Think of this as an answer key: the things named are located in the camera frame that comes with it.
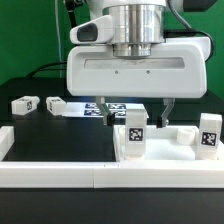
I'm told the white square table top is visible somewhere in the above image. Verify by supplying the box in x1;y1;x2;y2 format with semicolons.
113;125;224;162

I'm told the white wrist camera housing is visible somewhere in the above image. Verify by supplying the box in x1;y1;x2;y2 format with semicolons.
70;15;114;45

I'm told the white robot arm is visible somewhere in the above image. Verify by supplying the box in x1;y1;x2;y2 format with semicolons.
67;0;217;128

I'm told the white sheet with markers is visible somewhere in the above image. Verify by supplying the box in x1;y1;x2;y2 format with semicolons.
64;102;144;118

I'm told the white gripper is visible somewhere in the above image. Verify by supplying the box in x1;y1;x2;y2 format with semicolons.
67;37;211;128

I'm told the black cable bundle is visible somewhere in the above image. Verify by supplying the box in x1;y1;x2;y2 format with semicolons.
26;0;85;78

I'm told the white U-shaped fence wall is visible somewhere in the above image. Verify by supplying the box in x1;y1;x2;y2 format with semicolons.
0;126;224;188

